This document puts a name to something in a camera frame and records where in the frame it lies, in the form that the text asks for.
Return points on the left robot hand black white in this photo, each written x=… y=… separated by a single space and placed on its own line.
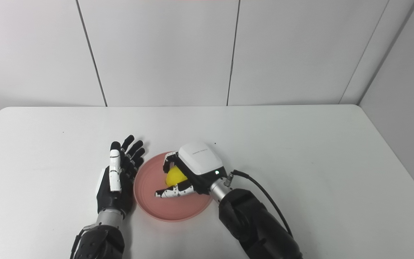
x=115 y=196

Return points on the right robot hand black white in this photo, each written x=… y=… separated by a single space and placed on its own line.
x=201 y=160

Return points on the yellow lemon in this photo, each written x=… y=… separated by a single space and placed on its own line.
x=175 y=177

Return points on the pink round plate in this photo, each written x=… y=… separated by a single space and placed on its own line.
x=178 y=208

